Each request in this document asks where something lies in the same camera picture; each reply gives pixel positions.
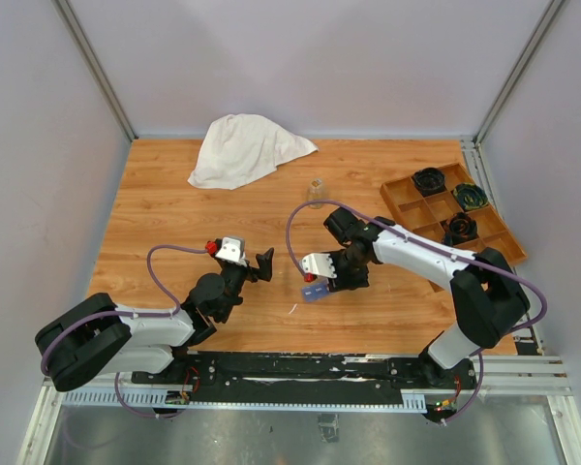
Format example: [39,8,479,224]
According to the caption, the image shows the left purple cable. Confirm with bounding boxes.
[39,244,219,377]

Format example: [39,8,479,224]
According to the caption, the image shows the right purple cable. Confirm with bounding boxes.
[285,201,548,340]

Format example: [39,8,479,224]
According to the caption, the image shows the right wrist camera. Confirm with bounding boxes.
[300,253,337,279]

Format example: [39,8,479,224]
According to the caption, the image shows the clear glass pill bottle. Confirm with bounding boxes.
[307,178,328,209]

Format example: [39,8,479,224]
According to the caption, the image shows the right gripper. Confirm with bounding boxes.
[320,248,369,292]

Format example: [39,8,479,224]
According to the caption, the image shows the white cloth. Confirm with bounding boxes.
[188,113,318,190]

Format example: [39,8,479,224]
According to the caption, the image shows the purple cable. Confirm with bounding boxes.
[39,244,219,377]
[285,201,548,340]

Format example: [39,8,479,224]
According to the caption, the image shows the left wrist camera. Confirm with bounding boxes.
[215,236,248,266]

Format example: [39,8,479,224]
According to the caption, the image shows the green black cup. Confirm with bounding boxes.
[452,182,489,212]

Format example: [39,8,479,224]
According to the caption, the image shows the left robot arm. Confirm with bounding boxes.
[35,237,274,392]

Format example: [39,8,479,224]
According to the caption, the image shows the wooden compartment tray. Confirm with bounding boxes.
[380,164,528,266]

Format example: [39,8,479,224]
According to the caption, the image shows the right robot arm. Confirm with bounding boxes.
[316,207,530,388]

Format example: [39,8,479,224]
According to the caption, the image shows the blue weekly pill organizer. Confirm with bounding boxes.
[301,282,330,303]

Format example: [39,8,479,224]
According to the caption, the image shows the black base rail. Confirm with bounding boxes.
[63,352,481,419]

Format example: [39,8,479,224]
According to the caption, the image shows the black cup far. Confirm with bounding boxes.
[412,167,445,197]

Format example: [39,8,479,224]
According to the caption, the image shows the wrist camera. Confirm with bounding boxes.
[300,253,337,279]
[215,236,248,266]

